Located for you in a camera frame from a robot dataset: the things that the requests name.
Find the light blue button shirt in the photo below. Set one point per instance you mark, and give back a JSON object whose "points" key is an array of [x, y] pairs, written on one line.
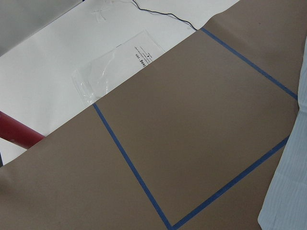
{"points": [[285, 204]]}

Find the clear plastic zip bag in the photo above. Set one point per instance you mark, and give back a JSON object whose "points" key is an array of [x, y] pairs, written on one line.
{"points": [[101, 75]]}

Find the red cylinder bottle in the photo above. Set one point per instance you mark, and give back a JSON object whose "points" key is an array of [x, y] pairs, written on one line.
{"points": [[18, 133]]}

